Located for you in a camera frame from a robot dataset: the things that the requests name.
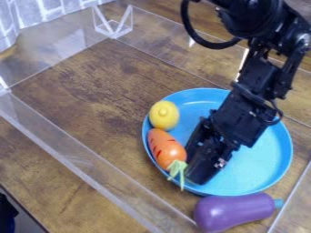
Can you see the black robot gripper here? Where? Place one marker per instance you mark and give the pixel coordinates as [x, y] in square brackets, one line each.
[232, 126]

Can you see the orange toy carrot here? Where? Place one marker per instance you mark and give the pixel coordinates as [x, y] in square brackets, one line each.
[168, 153]

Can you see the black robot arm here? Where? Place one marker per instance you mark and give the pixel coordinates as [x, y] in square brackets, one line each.
[279, 39]

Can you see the yellow toy lemon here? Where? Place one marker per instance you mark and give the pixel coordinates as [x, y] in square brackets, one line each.
[164, 115]

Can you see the purple toy eggplant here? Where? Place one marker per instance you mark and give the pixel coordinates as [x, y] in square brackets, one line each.
[219, 213]

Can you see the clear acrylic enclosure wall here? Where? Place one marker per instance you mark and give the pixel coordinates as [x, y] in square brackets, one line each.
[78, 80]

